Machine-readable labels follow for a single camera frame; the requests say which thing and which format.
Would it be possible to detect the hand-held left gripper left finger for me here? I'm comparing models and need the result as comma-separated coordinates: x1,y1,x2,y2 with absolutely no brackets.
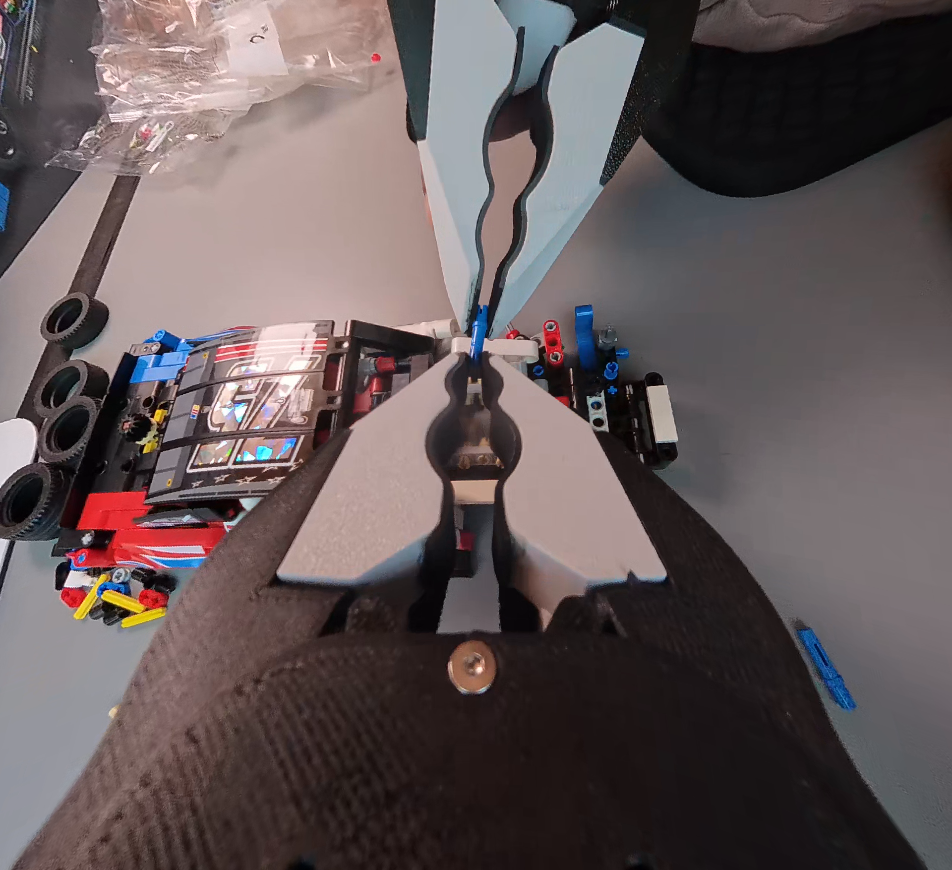
275,353,468,634

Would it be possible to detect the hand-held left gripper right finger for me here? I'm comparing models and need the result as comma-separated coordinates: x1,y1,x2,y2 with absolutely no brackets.
480,353,669,634

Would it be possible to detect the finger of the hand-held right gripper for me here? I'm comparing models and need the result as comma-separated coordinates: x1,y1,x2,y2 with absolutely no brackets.
487,22,647,326
416,0,525,325

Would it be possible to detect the toy brick race car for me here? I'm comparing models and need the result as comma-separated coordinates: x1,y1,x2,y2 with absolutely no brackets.
52,305,679,581

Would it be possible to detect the grey desk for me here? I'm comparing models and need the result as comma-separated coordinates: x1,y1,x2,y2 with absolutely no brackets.
0,0,952,870

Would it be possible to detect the person's right hand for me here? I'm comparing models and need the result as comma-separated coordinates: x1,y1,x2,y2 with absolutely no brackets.
487,95,538,142

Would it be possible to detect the black chair armrest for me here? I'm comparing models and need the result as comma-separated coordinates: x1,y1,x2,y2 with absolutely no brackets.
647,37,952,198

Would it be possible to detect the pile of small loose bricks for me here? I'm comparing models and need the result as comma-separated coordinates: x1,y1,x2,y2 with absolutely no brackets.
56,563,179,629

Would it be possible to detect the black rubber toy tyre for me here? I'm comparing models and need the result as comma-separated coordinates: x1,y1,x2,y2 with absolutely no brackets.
37,396,105,465
41,292,109,352
33,360,113,419
0,463,71,541

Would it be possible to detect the blue brick connector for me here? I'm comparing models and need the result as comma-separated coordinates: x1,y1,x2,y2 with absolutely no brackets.
794,624,858,712

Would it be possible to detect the white book stand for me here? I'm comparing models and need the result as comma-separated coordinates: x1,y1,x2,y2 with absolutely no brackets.
0,418,40,592

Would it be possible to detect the toy car set box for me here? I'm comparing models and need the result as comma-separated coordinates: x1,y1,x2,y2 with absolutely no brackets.
0,0,113,276

